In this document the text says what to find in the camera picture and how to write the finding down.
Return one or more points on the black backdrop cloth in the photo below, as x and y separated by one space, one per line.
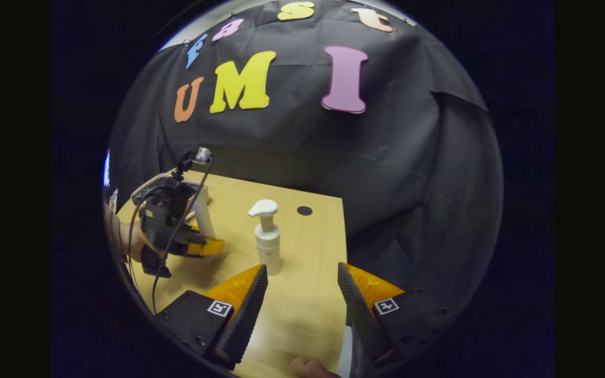
334 157

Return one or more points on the round black table grommet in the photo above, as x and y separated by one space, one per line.
304 210

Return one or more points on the white pump bottle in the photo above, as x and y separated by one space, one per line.
268 247

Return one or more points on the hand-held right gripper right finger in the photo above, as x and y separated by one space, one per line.
357 315

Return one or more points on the white squeeze tube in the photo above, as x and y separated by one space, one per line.
204 215

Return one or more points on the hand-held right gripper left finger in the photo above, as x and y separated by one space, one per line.
244 320

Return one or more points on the white and blue board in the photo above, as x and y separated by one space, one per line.
106 168

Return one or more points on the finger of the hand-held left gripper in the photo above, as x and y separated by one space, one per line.
205 247

